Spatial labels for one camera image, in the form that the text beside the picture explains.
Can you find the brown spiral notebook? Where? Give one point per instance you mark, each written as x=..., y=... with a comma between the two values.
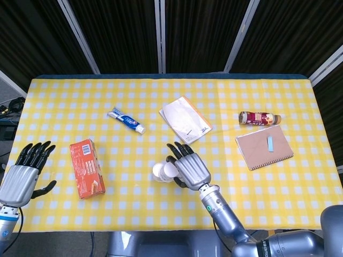
x=260, y=150

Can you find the grey robot base body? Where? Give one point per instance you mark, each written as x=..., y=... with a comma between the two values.
x=160, y=245

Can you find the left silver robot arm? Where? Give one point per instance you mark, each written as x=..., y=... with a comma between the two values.
x=6, y=227

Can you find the orange cardboard carton box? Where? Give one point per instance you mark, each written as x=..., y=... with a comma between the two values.
x=87, y=171

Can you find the blue white toothpaste tube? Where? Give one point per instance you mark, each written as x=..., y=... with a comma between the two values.
x=126, y=120

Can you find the small light blue eraser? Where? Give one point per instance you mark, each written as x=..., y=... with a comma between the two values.
x=270, y=144

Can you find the red Costa drink bottle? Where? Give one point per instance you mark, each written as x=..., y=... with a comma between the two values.
x=258, y=118

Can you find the white floral paper cup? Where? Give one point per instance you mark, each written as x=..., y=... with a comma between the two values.
x=158, y=171
x=170, y=169

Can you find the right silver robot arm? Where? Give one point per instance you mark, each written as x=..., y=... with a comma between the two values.
x=222, y=214

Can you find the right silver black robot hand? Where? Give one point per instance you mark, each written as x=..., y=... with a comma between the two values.
x=193, y=171

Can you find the yellow white checkered tablecloth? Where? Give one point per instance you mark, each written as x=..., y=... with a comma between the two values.
x=150, y=208

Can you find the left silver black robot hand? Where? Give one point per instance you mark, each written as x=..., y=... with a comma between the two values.
x=18, y=182

